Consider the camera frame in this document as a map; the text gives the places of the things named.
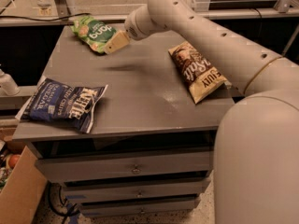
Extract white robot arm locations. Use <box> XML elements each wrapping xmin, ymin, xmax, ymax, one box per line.
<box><xmin>124</xmin><ymin>0</ymin><xmax>299</xmax><ymax>224</ymax></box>

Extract green rice chip bag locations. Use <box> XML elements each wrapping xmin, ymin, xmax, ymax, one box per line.
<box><xmin>71</xmin><ymin>16</ymin><xmax>117</xmax><ymax>54</ymax></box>

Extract grey drawer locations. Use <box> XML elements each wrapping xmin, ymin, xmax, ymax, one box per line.
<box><xmin>63</xmin><ymin>177</ymin><xmax>210</xmax><ymax>203</ymax></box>
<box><xmin>36</xmin><ymin>149</ymin><xmax>213</xmax><ymax>183</ymax></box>
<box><xmin>80</xmin><ymin>195</ymin><xmax>199</xmax><ymax>217</ymax></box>

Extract black floor cables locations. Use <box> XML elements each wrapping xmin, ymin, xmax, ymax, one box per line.
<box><xmin>46</xmin><ymin>182</ymin><xmax>81</xmax><ymax>224</ymax></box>

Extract black cable on rail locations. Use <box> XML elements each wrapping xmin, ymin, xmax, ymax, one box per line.
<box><xmin>0</xmin><ymin>12</ymin><xmax>92</xmax><ymax>22</ymax></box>

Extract top grey drawer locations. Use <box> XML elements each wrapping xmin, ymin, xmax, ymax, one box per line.
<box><xmin>36</xmin><ymin>149</ymin><xmax>213</xmax><ymax>183</ymax></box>

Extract white cylinder at left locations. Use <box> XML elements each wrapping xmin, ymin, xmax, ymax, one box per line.
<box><xmin>0</xmin><ymin>69</ymin><xmax>20</xmax><ymax>96</ymax></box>

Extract blue Kettle chip bag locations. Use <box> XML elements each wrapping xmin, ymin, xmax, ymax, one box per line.
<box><xmin>16</xmin><ymin>77</ymin><xmax>107</xmax><ymax>133</ymax></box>

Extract middle grey drawer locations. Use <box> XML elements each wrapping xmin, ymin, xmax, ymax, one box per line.
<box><xmin>63</xmin><ymin>177</ymin><xmax>210</xmax><ymax>203</ymax></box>

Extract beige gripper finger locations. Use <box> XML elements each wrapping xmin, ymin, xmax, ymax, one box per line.
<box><xmin>104</xmin><ymin>31</ymin><xmax>130</xmax><ymax>54</ymax></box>

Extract metal railing frame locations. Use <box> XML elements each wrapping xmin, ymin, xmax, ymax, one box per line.
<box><xmin>1</xmin><ymin>0</ymin><xmax>299</xmax><ymax>26</ymax></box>

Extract grey drawer cabinet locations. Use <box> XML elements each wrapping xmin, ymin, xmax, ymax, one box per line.
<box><xmin>14</xmin><ymin>28</ymin><xmax>234</xmax><ymax>209</ymax></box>

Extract bottom grey drawer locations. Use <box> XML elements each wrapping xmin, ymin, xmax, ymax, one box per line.
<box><xmin>80</xmin><ymin>195</ymin><xmax>199</xmax><ymax>217</ymax></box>

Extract cardboard box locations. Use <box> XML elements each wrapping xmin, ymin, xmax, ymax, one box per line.
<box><xmin>0</xmin><ymin>147</ymin><xmax>47</xmax><ymax>224</ymax></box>

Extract red round object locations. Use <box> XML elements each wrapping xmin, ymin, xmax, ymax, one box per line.
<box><xmin>8</xmin><ymin>154</ymin><xmax>21</xmax><ymax>169</ymax></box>

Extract brown Late July chip bag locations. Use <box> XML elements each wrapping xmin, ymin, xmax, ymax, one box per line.
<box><xmin>168</xmin><ymin>41</ymin><xmax>226</xmax><ymax>104</ymax></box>

